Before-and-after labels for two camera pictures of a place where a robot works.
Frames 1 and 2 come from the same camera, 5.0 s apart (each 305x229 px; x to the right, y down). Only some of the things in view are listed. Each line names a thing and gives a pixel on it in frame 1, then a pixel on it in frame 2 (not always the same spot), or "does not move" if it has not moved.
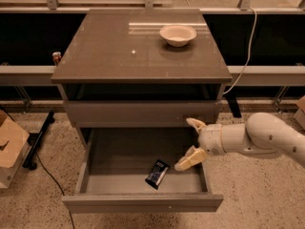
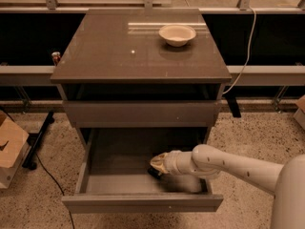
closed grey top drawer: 139,114 does not move
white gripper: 210,138 → 172,163
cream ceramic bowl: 177,35 does not move
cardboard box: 14,144 does not move
